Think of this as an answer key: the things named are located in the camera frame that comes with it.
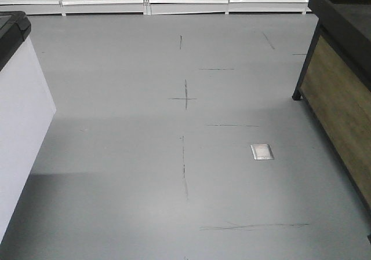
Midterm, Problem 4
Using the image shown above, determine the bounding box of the black wooden produce display stand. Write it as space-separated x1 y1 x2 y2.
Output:
292 0 370 208

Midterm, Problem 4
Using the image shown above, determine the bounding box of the white supermarket shelving unit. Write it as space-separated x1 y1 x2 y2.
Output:
1 0 310 16

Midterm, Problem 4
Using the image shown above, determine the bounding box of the silver floor socket plate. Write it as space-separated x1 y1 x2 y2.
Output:
250 144 274 160

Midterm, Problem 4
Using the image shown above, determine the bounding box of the white chest freezer black lid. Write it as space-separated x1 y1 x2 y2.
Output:
1 11 56 236

